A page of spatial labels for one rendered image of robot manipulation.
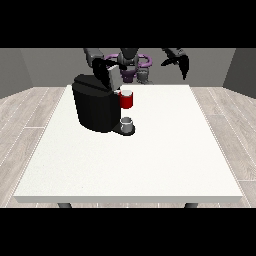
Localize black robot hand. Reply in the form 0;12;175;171
91;57;128;91
160;48;191;81

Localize pale grey machine lid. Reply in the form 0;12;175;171
106;64;121;92

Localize black coffee machine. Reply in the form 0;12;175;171
71;73;136;136

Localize red pod holder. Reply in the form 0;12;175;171
118;89;135;110

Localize grey robot trunk purple rings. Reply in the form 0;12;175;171
104;48;155;85

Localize small grey cup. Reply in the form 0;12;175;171
120;116;135;134

